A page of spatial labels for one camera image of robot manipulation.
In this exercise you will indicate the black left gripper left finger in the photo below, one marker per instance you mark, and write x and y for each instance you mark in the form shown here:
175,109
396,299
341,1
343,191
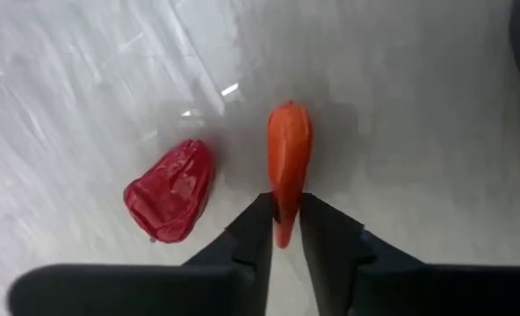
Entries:
132,292

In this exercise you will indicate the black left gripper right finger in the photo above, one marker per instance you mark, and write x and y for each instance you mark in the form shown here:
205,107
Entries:
418,294

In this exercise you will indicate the orange carrot toy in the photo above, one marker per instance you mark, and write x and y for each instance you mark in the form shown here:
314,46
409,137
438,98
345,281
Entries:
288,149

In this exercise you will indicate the red pepper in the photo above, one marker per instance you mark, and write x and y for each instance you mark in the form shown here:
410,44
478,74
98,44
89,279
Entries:
172,193

